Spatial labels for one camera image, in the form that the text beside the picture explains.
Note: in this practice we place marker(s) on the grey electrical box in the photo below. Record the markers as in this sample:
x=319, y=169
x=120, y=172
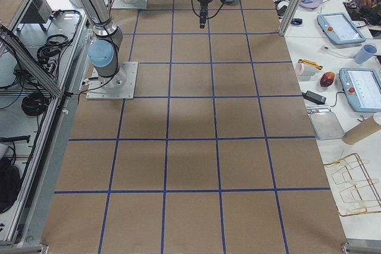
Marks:
x=38, y=12

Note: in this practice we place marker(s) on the black power adapter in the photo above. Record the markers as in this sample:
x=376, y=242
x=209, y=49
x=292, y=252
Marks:
x=314, y=97

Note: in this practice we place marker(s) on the teach pendant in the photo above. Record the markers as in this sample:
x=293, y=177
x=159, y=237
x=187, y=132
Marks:
x=340, y=29
x=362, y=88

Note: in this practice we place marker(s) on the pink cup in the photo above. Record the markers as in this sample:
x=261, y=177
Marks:
x=305, y=70

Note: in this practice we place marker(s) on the gold wire rack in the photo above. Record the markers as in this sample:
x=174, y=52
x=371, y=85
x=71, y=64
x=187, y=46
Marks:
x=355, y=191

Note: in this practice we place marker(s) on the clear plastic tray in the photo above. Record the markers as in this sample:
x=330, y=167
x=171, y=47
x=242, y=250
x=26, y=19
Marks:
x=324, y=122

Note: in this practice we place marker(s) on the purple plate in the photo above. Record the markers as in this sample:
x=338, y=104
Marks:
x=311, y=5

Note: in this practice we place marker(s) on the teach pendant near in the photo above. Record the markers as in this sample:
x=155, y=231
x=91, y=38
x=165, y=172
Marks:
x=362, y=88

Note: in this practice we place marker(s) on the light blue cup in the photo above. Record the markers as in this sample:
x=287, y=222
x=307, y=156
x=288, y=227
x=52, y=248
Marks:
x=365, y=53

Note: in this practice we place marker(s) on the small blue device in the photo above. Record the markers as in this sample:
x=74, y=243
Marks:
x=296, y=21

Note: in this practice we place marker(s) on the teach pendant far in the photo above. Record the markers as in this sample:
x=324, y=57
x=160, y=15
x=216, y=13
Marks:
x=340, y=29

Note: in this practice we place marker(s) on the cardboard tube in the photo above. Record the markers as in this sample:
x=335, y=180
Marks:
x=363, y=129

